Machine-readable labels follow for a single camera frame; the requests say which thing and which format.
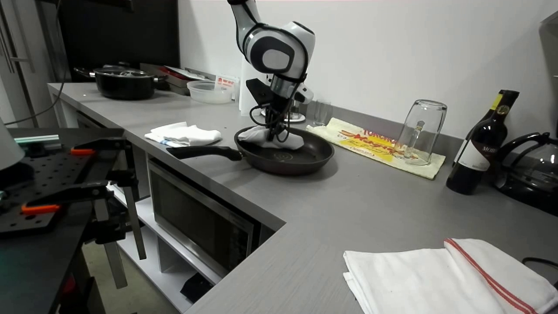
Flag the black cooking pot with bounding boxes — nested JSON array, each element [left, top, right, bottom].
[[77, 67, 159, 100]]

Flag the dark wine bottle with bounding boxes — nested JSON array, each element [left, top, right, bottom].
[[446, 90, 519, 196]]

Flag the black coffee machine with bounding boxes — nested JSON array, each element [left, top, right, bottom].
[[493, 13, 558, 217]]

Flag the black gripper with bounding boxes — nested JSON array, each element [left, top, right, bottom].
[[246, 79, 303, 144]]

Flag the built-in microwave oven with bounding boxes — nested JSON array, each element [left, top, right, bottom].
[[148, 159, 274, 278]]

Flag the black clamp mount plate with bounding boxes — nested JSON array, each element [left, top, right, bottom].
[[0, 126, 146, 276]]

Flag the black frying pan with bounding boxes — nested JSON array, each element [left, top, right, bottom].
[[169, 130, 335, 177]]

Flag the white red striped towel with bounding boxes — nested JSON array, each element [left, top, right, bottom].
[[343, 240, 558, 314]]

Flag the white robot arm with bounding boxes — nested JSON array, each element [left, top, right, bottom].
[[227, 0, 315, 140]]

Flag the clear plastic container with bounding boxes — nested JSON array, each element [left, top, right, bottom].
[[186, 81, 232, 105]]

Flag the upturned clear glass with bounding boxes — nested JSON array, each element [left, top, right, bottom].
[[397, 100, 446, 166]]

